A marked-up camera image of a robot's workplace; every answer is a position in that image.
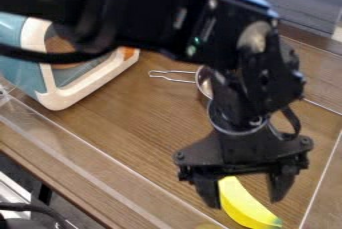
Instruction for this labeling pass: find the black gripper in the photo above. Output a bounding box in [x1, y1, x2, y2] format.
[174, 102, 314, 209]

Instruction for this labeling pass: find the yellow toy banana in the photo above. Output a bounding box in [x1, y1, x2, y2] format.
[218, 176, 283, 229]

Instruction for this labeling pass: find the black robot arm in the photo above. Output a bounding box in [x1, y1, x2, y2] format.
[0, 0, 314, 208]

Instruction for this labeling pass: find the clear acrylic barrier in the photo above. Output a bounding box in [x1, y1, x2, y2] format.
[0, 90, 226, 229]

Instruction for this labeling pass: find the blue toy microwave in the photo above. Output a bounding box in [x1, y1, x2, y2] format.
[0, 12, 140, 111]

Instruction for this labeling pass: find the silver pot with wire handle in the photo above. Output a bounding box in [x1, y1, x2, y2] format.
[148, 66, 213, 99]

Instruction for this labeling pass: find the black cable bottom left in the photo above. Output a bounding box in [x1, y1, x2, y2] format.
[0, 201, 72, 229]

